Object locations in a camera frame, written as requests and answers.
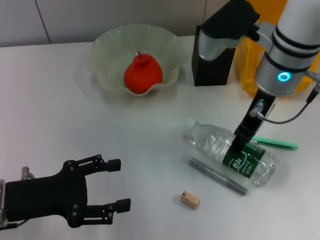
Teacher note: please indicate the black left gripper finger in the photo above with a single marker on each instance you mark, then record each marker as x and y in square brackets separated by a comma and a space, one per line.
[113, 165]
[123, 205]

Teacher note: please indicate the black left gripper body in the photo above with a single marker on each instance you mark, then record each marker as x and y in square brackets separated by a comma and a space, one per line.
[45, 197]

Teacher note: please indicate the green white pen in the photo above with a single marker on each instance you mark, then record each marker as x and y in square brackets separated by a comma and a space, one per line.
[277, 143]

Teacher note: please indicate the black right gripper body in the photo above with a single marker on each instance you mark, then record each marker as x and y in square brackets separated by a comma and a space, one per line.
[257, 117]

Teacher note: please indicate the grey marker pen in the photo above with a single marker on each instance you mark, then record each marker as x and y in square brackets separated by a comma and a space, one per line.
[212, 173]

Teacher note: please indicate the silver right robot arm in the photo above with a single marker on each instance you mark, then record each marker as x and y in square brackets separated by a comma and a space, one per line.
[282, 50]

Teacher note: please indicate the red-orange orange fruit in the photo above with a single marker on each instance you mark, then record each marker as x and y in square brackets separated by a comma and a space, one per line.
[143, 75]

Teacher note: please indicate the yellow plastic bin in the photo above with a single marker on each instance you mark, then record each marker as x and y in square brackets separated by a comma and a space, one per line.
[247, 65]

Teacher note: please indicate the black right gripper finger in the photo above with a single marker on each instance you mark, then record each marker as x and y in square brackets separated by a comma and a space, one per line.
[238, 146]

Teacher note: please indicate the pale green glass fruit bowl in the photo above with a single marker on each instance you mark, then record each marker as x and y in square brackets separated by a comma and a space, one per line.
[172, 50]

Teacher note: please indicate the clear green-label water bottle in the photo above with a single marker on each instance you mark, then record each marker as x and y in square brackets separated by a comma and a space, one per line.
[210, 141]

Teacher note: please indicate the black mesh pen holder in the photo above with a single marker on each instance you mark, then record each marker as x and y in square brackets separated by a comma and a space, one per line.
[212, 72]

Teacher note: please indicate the small beige cork piece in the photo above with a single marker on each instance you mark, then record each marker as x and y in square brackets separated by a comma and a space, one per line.
[190, 200]

